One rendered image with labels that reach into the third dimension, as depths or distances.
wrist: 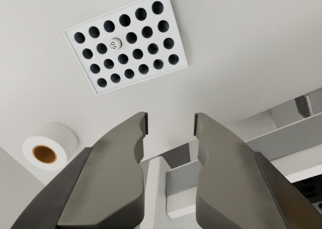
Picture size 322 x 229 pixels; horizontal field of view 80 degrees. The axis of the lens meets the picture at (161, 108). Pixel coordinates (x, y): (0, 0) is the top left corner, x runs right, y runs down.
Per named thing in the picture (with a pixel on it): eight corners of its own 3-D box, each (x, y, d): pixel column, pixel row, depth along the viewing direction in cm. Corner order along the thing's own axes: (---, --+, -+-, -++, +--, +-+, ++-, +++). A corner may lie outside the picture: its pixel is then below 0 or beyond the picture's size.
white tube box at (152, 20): (105, 85, 29) (96, 96, 25) (75, 27, 25) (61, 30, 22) (186, 59, 26) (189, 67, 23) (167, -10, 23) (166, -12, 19)
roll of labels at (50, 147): (52, 114, 31) (37, 128, 28) (86, 141, 34) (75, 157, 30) (29, 136, 34) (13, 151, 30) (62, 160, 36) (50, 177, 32)
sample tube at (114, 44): (120, 45, 25) (110, 52, 21) (116, 36, 25) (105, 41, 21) (128, 42, 25) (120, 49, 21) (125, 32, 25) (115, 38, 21)
